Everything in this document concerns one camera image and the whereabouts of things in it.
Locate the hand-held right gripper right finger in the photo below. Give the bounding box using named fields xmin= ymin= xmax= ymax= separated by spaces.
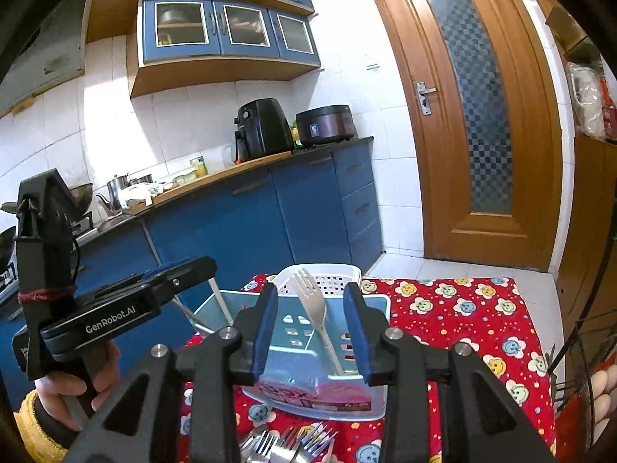
xmin=342 ymin=281 xmax=555 ymax=463

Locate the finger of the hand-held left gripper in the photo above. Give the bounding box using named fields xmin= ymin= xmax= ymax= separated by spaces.
xmin=142 ymin=255 xmax=217 ymax=307

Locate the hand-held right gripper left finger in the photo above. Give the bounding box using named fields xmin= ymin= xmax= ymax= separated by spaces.
xmin=62 ymin=281 xmax=280 ymax=463

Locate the white plastic basket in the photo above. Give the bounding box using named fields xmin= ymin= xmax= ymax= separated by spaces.
xmin=272 ymin=264 xmax=363 ymax=300

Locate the wooden shelf unit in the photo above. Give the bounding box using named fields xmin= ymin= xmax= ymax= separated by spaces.
xmin=545 ymin=0 xmax=617 ymax=329

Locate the beige plastic fork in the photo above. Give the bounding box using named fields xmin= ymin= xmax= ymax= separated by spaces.
xmin=293 ymin=269 xmax=345 ymax=377

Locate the light blue utensil box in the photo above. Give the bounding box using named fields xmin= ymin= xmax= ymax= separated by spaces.
xmin=185 ymin=290 xmax=391 ymax=420

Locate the black air fryer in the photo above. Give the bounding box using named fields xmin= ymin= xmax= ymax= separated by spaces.
xmin=234 ymin=98 xmax=296 ymax=164

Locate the black wire rack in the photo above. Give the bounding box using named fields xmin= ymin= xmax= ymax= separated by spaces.
xmin=550 ymin=231 xmax=617 ymax=454

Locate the metal fork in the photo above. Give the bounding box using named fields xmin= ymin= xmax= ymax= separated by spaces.
xmin=270 ymin=425 xmax=304 ymax=463
xmin=239 ymin=424 xmax=279 ymax=463
xmin=294 ymin=422 xmax=338 ymax=463

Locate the grey range hood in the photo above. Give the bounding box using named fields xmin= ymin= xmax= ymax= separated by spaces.
xmin=0 ymin=0 xmax=92 ymax=117

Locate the blue glass-door wall cabinet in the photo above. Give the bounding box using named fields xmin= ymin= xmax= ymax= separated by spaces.
xmin=126 ymin=0 xmax=322 ymax=98

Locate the beige plastic knife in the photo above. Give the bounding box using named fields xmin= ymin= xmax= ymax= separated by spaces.
xmin=208 ymin=272 xmax=235 ymax=326

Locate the brown wooden door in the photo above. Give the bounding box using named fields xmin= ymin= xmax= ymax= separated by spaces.
xmin=361 ymin=0 xmax=565 ymax=273

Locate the red smiley flower tablecloth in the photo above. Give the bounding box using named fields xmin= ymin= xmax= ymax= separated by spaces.
xmin=178 ymin=272 xmax=557 ymax=463

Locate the metal kettle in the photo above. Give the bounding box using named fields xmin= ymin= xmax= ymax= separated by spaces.
xmin=96 ymin=176 xmax=133 ymax=214

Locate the metal door handle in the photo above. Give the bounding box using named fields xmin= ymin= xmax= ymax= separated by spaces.
xmin=415 ymin=81 xmax=437 ymax=115

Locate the dark metal wok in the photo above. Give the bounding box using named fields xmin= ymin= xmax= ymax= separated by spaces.
xmin=67 ymin=182 xmax=95 ymax=215

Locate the dark rice cooker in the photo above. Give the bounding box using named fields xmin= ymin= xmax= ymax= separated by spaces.
xmin=295 ymin=104 xmax=358 ymax=147

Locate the person's left hand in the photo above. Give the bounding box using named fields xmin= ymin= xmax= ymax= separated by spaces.
xmin=34 ymin=342 xmax=121 ymax=432

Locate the tray of eggs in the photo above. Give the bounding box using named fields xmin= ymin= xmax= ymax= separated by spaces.
xmin=590 ymin=362 xmax=617 ymax=425

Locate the blue kitchen base cabinet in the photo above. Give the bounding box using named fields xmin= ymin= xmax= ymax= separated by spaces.
xmin=0 ymin=136 xmax=385 ymax=411

